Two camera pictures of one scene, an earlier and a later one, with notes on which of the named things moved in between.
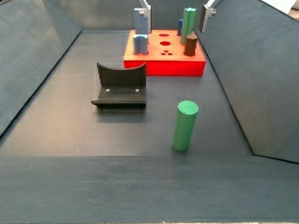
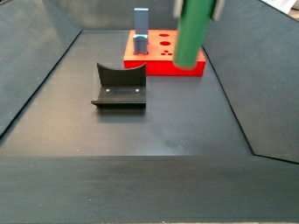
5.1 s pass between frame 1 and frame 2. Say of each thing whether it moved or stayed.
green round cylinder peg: moved
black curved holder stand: stayed
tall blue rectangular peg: stayed
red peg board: stayed
